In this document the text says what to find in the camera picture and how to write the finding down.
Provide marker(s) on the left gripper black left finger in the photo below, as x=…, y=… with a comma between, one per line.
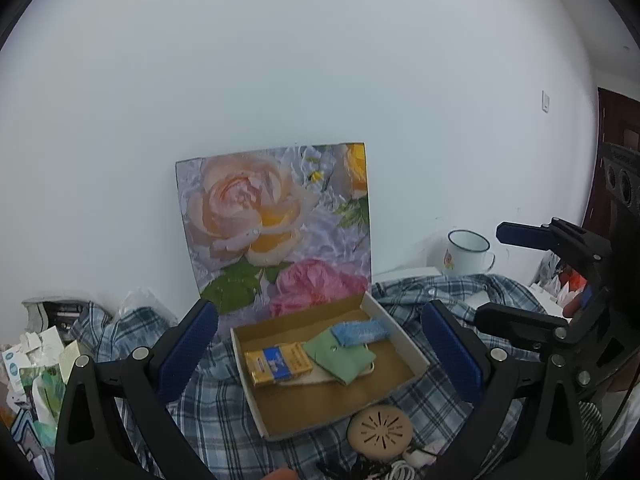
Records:
x=92, y=442

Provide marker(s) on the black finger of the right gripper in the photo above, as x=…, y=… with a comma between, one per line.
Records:
x=523, y=329
x=520, y=235

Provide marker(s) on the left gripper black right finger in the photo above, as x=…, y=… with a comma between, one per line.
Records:
x=525, y=421

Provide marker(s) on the beige round slotted disc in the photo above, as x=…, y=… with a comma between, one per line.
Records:
x=380, y=432

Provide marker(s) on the blue tissue packet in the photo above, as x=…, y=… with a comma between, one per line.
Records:
x=358, y=333

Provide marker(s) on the green fabric pouch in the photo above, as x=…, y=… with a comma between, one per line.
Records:
x=344, y=364

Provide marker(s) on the yellow blue cigarette pack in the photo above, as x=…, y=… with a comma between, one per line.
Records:
x=278, y=363

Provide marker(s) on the cartoon paper bag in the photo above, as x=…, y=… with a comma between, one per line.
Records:
x=23, y=433

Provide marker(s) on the green patterned tissue pack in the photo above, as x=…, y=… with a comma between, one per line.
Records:
x=45, y=390

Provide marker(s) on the white enamel mug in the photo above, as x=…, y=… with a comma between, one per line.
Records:
x=466, y=253

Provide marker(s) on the small beige box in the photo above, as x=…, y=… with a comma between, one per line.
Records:
x=67, y=359

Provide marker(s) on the blue plaid shirt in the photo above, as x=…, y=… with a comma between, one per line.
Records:
x=213, y=413

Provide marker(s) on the dark brown door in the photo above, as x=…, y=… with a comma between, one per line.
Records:
x=615, y=183

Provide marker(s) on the cardboard tray box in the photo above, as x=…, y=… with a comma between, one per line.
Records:
x=281, y=412

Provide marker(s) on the rose flower painting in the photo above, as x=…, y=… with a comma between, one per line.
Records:
x=276, y=231

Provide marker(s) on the white wall switch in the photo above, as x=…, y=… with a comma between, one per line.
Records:
x=545, y=101

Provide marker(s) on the black box at wall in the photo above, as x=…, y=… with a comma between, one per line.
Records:
x=60, y=312

